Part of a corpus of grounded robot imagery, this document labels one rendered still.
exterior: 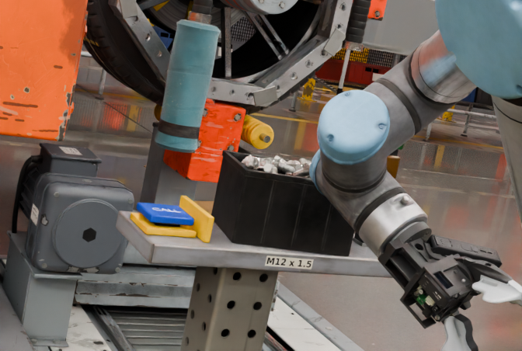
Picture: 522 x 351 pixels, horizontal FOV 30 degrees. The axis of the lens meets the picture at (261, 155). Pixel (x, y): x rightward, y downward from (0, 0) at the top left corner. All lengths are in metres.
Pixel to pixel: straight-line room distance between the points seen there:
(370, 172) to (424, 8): 1.28
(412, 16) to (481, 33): 1.77
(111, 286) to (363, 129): 1.06
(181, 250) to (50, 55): 0.41
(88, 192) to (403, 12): 1.01
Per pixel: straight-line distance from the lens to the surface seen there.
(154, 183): 2.29
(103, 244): 1.88
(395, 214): 1.33
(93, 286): 2.17
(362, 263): 1.57
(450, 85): 1.21
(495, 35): 0.73
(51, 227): 1.86
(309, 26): 2.28
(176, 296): 2.24
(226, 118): 2.12
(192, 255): 1.43
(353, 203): 1.35
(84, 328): 2.09
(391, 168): 1.62
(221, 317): 1.53
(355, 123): 1.24
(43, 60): 1.61
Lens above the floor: 0.83
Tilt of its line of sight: 10 degrees down
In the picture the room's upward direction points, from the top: 12 degrees clockwise
